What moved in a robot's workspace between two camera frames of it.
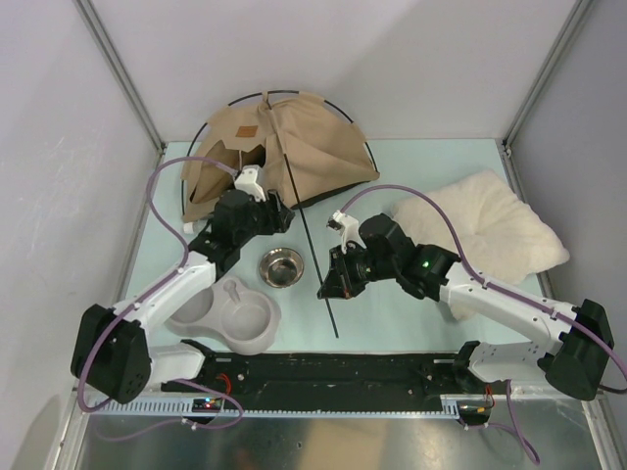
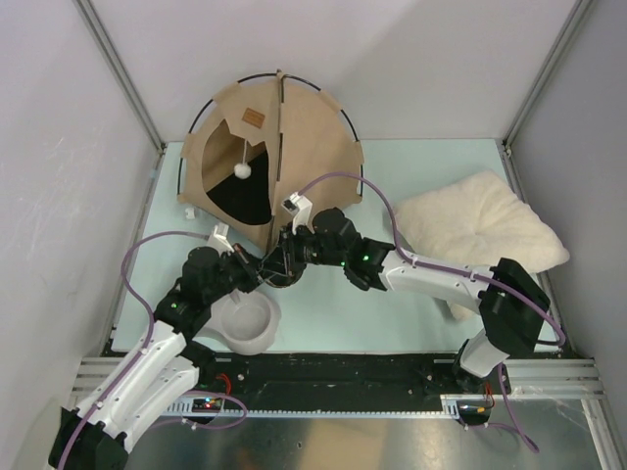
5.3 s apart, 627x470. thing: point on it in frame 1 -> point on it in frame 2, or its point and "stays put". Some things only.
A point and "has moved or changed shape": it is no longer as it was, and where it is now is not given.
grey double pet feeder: [245, 319] stays put
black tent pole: [204, 127] -> [270, 74]
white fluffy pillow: [501, 235] stays put
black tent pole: [287, 164] -> [280, 93]
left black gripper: [278, 219] -> [246, 263]
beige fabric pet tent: [305, 149] has moved or changed shape
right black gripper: [339, 282] -> [283, 259]
